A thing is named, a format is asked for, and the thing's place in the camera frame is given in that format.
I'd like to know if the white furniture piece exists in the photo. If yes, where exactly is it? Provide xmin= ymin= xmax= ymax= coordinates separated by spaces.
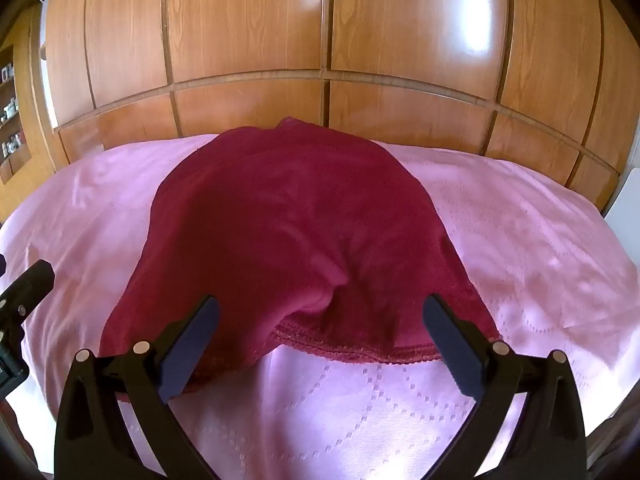
xmin=602 ymin=167 xmax=640 ymax=241

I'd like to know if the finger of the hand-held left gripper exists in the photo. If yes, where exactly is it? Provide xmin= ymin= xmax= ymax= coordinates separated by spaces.
xmin=0 ymin=259 xmax=56 ymax=333

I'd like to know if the wooden wardrobe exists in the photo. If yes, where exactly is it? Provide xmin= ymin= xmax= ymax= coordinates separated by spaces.
xmin=30 ymin=0 xmax=640 ymax=213

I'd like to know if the dark red embroidered garment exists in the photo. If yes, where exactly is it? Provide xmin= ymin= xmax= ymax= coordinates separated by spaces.
xmin=99 ymin=116 xmax=503 ymax=396

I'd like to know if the wooden cabinet with shelf niche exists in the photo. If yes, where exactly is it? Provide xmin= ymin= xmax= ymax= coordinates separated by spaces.
xmin=0 ymin=7 xmax=57 ymax=221

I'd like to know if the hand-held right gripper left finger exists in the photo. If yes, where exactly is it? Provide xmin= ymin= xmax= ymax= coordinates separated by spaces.
xmin=54 ymin=295 xmax=223 ymax=480

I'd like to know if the pink bedspread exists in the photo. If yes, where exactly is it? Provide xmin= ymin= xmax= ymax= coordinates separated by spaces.
xmin=0 ymin=132 xmax=632 ymax=480

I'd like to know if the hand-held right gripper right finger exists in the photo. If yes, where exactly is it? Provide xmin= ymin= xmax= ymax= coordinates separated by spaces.
xmin=422 ymin=294 xmax=587 ymax=480

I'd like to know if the group of small bottles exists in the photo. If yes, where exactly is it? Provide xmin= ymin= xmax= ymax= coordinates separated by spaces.
xmin=0 ymin=62 xmax=23 ymax=158

